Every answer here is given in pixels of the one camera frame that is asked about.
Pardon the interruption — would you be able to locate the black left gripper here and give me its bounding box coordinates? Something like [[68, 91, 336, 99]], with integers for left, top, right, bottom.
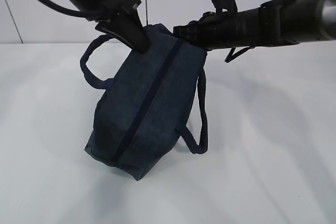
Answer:
[[86, 0, 151, 52]]

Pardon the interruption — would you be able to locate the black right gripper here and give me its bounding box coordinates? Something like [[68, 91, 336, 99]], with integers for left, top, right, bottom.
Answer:
[[173, 12, 236, 51]]

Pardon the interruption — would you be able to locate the dark navy fabric lunch bag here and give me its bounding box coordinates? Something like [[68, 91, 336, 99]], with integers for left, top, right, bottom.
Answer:
[[80, 24, 208, 180]]

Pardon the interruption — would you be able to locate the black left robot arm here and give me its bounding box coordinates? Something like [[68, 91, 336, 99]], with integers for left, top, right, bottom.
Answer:
[[69, 0, 151, 53]]

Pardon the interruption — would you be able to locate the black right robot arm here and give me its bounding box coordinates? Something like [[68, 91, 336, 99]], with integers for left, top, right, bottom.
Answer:
[[173, 0, 335, 55]]

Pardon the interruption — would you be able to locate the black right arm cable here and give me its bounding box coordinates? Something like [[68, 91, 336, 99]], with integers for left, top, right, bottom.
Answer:
[[224, 46, 255, 63]]

